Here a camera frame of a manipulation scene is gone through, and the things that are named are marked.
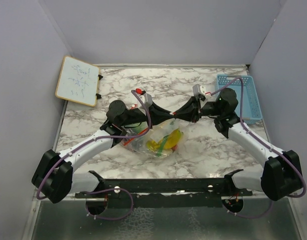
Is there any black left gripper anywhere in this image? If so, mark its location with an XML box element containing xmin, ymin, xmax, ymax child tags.
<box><xmin>120</xmin><ymin>101</ymin><xmax>174</xmax><ymax>129</ymax></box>

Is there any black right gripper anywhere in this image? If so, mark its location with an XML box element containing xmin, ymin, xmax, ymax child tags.
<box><xmin>173</xmin><ymin>95</ymin><xmax>223</xmax><ymax>123</ymax></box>

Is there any clear zip top bag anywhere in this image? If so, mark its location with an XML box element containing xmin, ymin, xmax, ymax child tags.
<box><xmin>120</xmin><ymin>119</ymin><xmax>184</xmax><ymax>158</ymax></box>

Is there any yellow fake banana bunch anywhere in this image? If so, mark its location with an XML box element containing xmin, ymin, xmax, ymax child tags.
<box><xmin>146</xmin><ymin>128</ymin><xmax>183</xmax><ymax>154</ymax></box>

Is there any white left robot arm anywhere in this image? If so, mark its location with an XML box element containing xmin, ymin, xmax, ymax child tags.
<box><xmin>31</xmin><ymin>100</ymin><xmax>177</xmax><ymax>204</ymax></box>

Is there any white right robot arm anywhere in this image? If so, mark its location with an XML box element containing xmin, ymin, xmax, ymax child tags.
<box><xmin>171</xmin><ymin>87</ymin><xmax>307</xmax><ymax>201</ymax></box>

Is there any green fake vegetable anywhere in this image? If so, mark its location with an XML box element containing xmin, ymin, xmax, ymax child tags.
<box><xmin>129</xmin><ymin>122</ymin><xmax>148</xmax><ymax>134</ymax></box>

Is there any light blue plastic basket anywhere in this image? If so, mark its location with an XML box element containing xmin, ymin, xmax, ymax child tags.
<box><xmin>228</xmin><ymin>75</ymin><xmax>263</xmax><ymax>125</ymax></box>

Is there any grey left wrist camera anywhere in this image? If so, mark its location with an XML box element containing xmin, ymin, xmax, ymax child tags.
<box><xmin>140</xmin><ymin>93</ymin><xmax>153</xmax><ymax>109</ymax></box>

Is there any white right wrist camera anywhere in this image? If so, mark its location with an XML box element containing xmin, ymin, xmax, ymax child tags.
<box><xmin>192</xmin><ymin>84</ymin><xmax>212</xmax><ymax>101</ymax></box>

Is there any black metal base rail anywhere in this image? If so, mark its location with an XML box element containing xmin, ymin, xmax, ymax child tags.
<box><xmin>75</xmin><ymin>176</ymin><xmax>253</xmax><ymax>209</ymax></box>

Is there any small whiteboard with wooden frame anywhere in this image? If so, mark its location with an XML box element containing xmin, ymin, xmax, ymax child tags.
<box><xmin>55</xmin><ymin>56</ymin><xmax>100</xmax><ymax>107</ymax></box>

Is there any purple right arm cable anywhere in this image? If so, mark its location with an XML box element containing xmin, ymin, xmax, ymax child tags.
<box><xmin>210</xmin><ymin>76</ymin><xmax>307</xmax><ymax>219</ymax></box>

